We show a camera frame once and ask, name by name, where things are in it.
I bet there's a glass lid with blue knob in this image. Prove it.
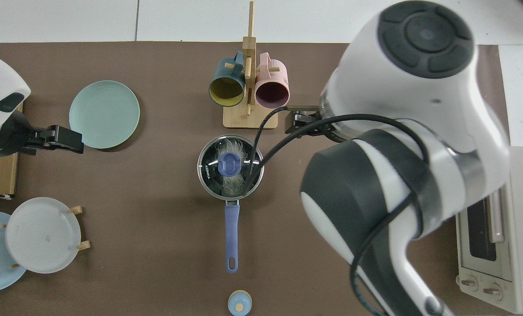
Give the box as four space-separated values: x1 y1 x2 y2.
199 136 263 199

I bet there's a black pot with blue handle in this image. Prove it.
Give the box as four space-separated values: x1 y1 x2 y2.
197 135 265 273

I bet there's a teal plate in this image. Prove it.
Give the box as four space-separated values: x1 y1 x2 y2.
69 80 140 150

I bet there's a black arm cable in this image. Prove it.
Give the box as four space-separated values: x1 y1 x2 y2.
243 106 425 316

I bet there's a brown table cloth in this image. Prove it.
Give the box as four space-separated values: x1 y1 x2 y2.
0 42 511 316

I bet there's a grey plate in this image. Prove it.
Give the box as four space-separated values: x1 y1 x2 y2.
5 197 82 274

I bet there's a wooden cup stand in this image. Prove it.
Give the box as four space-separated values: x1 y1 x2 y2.
223 0 279 130

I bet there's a small blue round thing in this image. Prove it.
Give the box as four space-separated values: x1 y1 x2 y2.
228 291 252 315

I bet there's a pink ribbed cup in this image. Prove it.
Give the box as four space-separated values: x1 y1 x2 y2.
254 52 290 110

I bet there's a dark teal cup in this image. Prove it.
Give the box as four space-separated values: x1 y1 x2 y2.
208 51 247 107

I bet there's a wooden plate rack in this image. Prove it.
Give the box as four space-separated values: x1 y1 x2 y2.
0 205 91 269

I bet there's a white vermicelli bundle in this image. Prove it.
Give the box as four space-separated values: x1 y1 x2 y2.
215 138 250 196

